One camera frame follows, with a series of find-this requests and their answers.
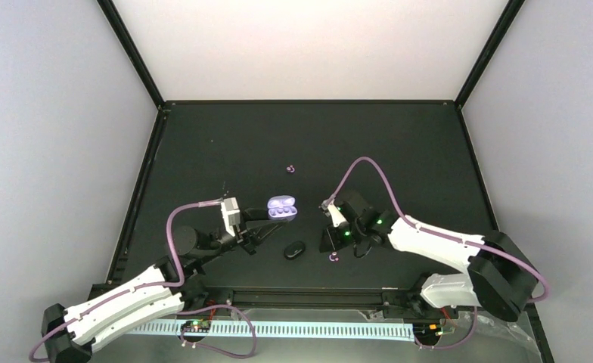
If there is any lavender earbud charging case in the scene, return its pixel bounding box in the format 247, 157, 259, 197
266, 195, 298, 220

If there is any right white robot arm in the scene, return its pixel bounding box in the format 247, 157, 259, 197
320, 191, 539, 322

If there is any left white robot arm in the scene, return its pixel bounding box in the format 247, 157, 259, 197
29, 198, 297, 362

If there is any black earbud charging case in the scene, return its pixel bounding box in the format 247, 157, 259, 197
283, 240, 306, 261

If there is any left circuit board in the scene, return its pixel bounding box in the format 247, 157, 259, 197
181, 320, 212, 334

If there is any circuit board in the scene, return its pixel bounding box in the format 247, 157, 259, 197
413, 324, 443, 336
181, 320, 212, 334

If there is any right circuit board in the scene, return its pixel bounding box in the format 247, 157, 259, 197
413, 324, 443, 336

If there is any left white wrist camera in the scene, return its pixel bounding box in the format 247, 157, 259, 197
220, 197, 241, 237

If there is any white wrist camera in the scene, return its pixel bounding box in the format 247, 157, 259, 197
220, 197, 241, 237
320, 199, 347, 228

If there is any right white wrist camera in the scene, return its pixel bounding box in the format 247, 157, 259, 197
320, 199, 347, 228

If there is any black front aluminium rail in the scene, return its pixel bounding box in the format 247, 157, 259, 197
88, 284, 533, 312

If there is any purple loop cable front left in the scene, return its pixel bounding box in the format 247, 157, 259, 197
175, 304, 259, 360

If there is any white slotted cable duct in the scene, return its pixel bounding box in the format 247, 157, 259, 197
129, 319, 414, 342

